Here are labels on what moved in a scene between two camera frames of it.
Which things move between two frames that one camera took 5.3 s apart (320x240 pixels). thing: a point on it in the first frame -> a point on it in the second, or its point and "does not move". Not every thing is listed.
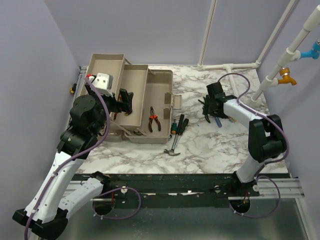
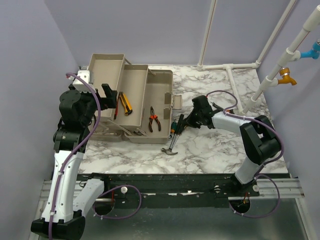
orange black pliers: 153,116 does not move
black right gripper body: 211,109 -> 195,118
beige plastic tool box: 150,121 does not move
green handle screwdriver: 174,127 does not move
